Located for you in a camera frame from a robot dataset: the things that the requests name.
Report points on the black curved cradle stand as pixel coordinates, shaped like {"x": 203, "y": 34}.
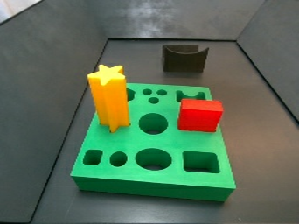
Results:
{"x": 184, "y": 58}

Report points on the green foam shape-sorter board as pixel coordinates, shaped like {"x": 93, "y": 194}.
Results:
{"x": 149, "y": 158}

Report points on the red rectangular block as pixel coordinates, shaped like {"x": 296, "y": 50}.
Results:
{"x": 199, "y": 115}

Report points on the yellow star prism block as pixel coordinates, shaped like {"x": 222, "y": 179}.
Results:
{"x": 108, "y": 89}

